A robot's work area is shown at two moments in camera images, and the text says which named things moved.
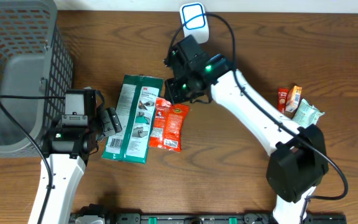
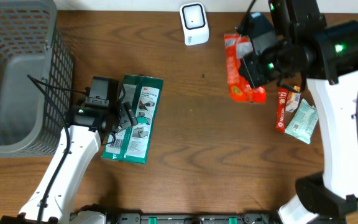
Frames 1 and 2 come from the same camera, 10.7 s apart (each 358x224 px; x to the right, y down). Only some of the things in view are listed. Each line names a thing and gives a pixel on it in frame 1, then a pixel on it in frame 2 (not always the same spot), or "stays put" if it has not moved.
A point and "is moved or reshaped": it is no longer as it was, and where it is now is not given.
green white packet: (136, 106) stays put
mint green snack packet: (307, 114) stays put
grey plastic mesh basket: (26, 67) stays put
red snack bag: (168, 124) is moved or reshaped
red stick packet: (283, 95) stays put
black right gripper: (174, 96) → (249, 68)
